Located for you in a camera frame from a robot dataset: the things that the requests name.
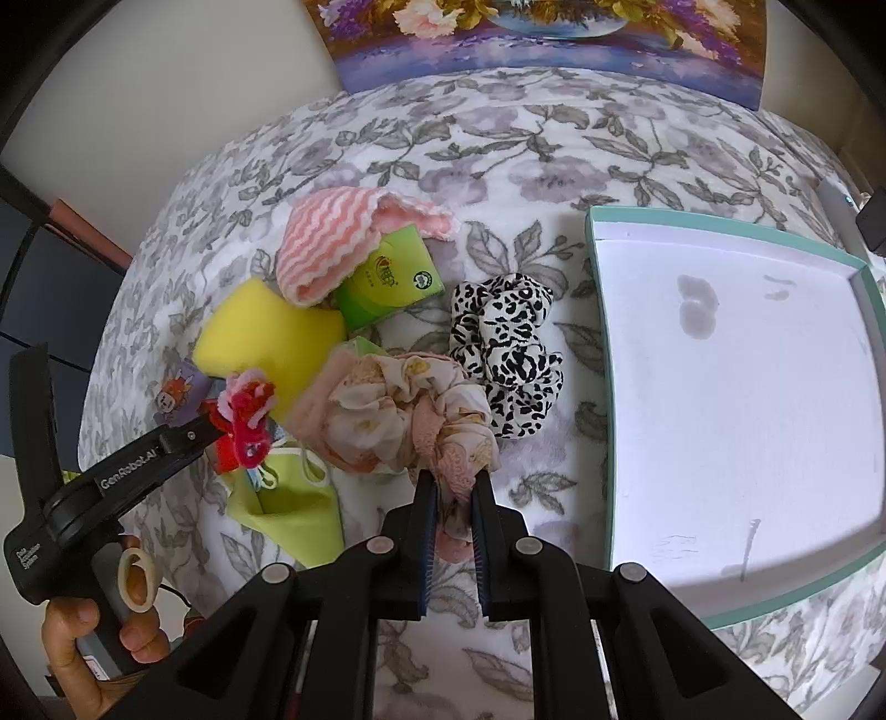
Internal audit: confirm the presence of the leopard print scrunchie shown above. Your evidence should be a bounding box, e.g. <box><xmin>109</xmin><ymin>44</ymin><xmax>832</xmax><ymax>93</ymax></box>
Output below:
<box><xmin>449</xmin><ymin>273</ymin><xmax>563</xmax><ymax>440</ymax></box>

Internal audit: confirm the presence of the blue face mask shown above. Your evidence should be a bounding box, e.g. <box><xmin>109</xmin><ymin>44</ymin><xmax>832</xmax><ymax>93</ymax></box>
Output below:
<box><xmin>245</xmin><ymin>426</ymin><xmax>285</xmax><ymax>492</ymax></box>

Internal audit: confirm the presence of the grey floral blanket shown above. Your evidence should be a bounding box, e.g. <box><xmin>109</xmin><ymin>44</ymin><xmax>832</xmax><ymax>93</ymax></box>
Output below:
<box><xmin>78</xmin><ymin>69</ymin><xmax>884</xmax><ymax>718</ymax></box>

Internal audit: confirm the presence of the green tissue pack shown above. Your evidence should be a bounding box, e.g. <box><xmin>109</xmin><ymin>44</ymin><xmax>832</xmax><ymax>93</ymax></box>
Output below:
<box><xmin>350</xmin><ymin>336</ymin><xmax>388</xmax><ymax>357</ymax></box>
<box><xmin>333</xmin><ymin>225</ymin><xmax>445</xmax><ymax>335</ymax></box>

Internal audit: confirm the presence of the purple cartoon wipes packet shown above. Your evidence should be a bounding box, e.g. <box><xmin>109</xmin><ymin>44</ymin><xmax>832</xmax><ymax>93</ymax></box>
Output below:
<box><xmin>153</xmin><ymin>360</ymin><xmax>213</xmax><ymax>426</ymax></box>

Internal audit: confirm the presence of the teal white tray box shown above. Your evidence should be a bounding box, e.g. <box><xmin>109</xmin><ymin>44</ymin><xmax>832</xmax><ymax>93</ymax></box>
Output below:
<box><xmin>586</xmin><ymin>205</ymin><xmax>884</xmax><ymax>628</ymax></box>

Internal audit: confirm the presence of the pink white striped cloth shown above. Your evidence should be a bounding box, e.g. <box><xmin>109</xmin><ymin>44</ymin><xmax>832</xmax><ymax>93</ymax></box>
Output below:
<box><xmin>275</xmin><ymin>186</ymin><xmax>458</xmax><ymax>307</ymax></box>

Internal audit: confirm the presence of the pink floral scrunchie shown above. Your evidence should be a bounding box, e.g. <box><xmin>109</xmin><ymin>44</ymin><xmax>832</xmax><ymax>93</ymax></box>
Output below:
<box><xmin>284</xmin><ymin>342</ymin><xmax>498</xmax><ymax>561</ymax></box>

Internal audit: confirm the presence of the person's left hand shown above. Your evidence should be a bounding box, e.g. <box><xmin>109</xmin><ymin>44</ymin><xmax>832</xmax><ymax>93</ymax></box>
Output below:
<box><xmin>40</xmin><ymin>535</ymin><xmax>172</xmax><ymax>720</ymax></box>

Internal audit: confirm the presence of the yellow sponge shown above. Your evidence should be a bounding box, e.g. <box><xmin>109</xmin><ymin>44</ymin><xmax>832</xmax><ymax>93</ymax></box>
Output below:
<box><xmin>192</xmin><ymin>277</ymin><xmax>346</xmax><ymax>424</ymax></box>

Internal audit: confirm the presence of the red pink pipe-cleaner flower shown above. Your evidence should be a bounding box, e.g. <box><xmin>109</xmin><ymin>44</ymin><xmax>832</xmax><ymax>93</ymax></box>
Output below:
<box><xmin>201</xmin><ymin>368</ymin><xmax>276</xmax><ymax>474</ymax></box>

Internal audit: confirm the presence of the dark cabinet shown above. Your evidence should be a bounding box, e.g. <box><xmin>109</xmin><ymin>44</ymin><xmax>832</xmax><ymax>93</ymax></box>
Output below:
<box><xmin>0</xmin><ymin>171</ymin><xmax>125</xmax><ymax>471</ymax></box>

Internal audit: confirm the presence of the lime green cloth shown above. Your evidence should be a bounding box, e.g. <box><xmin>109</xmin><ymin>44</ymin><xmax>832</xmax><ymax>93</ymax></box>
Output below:
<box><xmin>222</xmin><ymin>445</ymin><xmax>344</xmax><ymax>568</ymax></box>

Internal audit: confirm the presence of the flower painting canvas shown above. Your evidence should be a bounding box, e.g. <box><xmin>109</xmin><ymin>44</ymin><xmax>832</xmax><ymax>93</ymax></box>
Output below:
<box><xmin>305</xmin><ymin>0</ymin><xmax>767</xmax><ymax>110</ymax></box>

